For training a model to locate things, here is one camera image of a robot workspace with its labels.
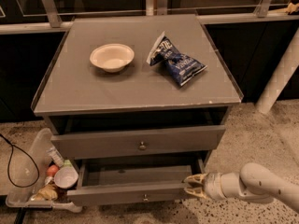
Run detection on white tube in bin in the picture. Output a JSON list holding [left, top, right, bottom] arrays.
[[47, 147, 64, 168]]

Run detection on white pillar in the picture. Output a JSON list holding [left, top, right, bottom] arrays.
[[255, 29, 299, 114]]

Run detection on metal railing frame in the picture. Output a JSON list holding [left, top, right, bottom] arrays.
[[0, 0, 299, 34]]

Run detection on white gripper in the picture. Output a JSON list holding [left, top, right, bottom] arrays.
[[183, 173, 230, 200]]

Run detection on white paper bowl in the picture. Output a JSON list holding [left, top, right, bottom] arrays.
[[90, 44, 135, 73]]

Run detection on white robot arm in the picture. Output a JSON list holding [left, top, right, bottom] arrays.
[[183, 162, 299, 213]]

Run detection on blue chip bag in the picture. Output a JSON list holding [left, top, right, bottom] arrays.
[[147, 32, 206, 87]]

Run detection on yellow crumpled wrapper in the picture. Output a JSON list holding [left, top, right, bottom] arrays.
[[31, 184, 58, 201]]

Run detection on clear plastic bin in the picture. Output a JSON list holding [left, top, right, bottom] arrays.
[[6, 128, 82, 213]]

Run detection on grey drawer cabinet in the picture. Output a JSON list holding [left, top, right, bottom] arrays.
[[33, 15, 242, 158]]

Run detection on grey top drawer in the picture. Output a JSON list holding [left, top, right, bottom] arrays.
[[51, 125, 225, 160]]

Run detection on black cable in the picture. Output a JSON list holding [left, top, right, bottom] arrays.
[[0, 133, 41, 189]]

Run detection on grey drawer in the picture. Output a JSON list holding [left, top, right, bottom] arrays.
[[51, 125, 225, 160], [67, 156, 203, 206]]

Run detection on white bowl in bin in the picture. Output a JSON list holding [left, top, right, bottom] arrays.
[[54, 167, 78, 189]]

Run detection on red apple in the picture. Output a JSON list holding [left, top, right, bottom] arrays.
[[46, 164, 59, 176]]

